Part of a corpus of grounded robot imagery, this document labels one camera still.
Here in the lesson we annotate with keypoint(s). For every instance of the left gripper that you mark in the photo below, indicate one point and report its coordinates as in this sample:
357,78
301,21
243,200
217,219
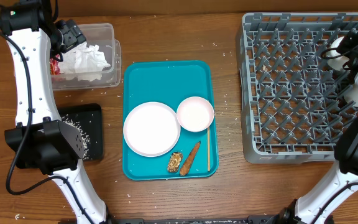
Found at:
73,35

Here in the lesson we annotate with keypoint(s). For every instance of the white napkin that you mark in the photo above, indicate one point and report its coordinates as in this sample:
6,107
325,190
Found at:
85,62

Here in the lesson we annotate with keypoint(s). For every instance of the red snack wrapper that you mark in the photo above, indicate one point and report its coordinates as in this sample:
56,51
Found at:
54,69

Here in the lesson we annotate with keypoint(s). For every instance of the large white plate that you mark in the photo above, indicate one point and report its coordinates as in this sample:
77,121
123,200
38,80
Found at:
151,129

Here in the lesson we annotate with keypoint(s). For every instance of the small white plate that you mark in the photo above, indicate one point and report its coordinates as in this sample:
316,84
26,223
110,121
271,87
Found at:
195,114

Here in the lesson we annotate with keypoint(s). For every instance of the golden food scrap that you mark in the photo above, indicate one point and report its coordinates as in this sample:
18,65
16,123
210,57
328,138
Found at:
174,162

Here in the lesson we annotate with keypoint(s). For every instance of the wooden chopstick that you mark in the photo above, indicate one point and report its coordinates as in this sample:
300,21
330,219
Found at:
208,150

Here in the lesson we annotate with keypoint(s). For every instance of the white cup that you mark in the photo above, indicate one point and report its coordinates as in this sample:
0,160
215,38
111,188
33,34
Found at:
352,95

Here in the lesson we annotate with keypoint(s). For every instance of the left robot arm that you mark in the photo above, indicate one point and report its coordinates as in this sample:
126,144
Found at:
41,139

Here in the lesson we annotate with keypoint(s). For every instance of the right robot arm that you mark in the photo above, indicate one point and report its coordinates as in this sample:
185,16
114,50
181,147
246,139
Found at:
341,181

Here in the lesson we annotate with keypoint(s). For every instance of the grey dishwasher rack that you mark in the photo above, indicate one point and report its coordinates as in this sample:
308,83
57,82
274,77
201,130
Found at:
293,105

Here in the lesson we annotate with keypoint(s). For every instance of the clear plastic bin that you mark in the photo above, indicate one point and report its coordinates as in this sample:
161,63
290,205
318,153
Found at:
102,35

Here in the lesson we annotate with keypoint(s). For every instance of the black tray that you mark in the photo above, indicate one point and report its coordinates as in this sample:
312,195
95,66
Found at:
90,115

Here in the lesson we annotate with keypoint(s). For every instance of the pile of white rice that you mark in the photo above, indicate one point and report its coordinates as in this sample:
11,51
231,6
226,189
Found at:
85,137

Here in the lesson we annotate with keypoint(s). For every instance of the teal serving tray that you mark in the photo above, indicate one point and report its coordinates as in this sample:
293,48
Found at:
170,83

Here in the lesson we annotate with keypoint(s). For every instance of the brown carrot-shaped food scrap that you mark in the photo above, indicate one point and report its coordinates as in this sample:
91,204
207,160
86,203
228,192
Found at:
189,160

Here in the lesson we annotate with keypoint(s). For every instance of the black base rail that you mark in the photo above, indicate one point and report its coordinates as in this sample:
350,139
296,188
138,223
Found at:
251,219

